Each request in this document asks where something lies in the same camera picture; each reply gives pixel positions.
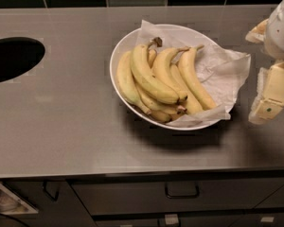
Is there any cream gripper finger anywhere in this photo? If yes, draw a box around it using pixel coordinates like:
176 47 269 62
245 19 268 44
249 61 284 125

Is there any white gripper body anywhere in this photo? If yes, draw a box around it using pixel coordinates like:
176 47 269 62
264 0 284 60

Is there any white bowl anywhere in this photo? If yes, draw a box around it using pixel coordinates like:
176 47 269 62
110 24 238 131

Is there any white crumpled paper liner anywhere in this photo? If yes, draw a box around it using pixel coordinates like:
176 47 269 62
135 21 251 131

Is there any grey right cabinet front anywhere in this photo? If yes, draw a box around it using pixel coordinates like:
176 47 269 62
255 180 284 210

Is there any grey lower drawer front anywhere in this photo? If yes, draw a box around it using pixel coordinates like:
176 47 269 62
96 213 284 227

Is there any grey drawer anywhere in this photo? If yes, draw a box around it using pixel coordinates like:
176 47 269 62
73 178 284 216
96 213 284 227

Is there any grey centre drawer front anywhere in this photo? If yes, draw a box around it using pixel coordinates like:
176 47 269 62
73 178 284 216

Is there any dark round sink opening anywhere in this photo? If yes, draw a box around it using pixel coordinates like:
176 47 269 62
0 37 45 82

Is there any grey left cabinet door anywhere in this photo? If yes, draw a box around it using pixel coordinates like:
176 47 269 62
6 181 96 227

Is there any open drawer with contents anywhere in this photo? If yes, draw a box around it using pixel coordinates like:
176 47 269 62
0 183 39 215

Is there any black centre drawer handle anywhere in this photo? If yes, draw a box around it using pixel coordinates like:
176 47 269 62
165 182 200 200

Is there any black left door handle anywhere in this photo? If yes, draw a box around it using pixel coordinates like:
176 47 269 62
42 181 60 202

